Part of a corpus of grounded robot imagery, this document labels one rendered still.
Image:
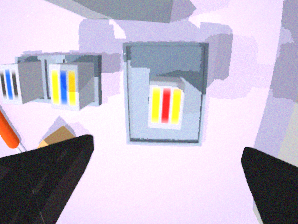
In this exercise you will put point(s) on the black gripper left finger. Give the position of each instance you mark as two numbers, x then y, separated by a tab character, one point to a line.
36	185

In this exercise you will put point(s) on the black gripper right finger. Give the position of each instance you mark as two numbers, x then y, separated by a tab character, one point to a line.
274	185

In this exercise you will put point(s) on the tan rectangular block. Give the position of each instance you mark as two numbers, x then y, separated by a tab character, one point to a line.
61	134

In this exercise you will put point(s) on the orange rounded bar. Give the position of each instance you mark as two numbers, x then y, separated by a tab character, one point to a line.
8	135

